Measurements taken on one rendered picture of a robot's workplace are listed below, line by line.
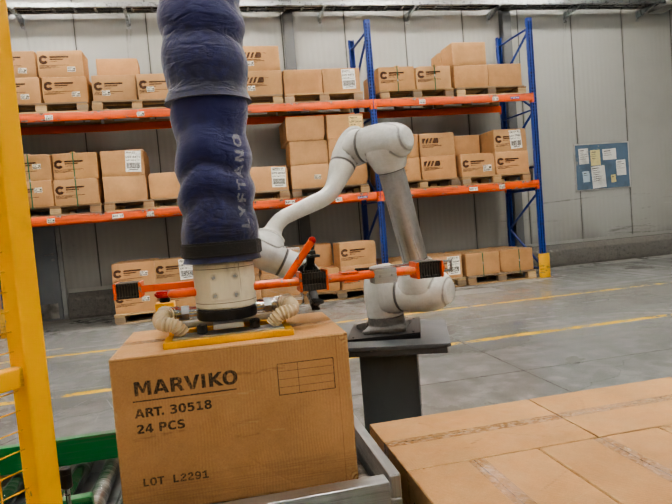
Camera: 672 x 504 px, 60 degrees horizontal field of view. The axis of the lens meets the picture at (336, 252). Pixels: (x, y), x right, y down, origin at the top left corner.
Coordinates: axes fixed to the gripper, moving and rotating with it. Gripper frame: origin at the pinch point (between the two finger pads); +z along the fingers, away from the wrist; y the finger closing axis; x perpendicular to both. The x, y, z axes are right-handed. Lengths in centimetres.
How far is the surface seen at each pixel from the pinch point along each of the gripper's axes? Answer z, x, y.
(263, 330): 13.2, 17.5, 10.8
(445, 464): 17, -29, 54
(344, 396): 19.2, -1.8, 29.8
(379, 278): 3.2, -18.1, 1.3
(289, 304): 10.2, 9.6, 5.1
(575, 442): 17, -69, 54
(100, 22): -835, 184, -359
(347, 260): -711, -159, 49
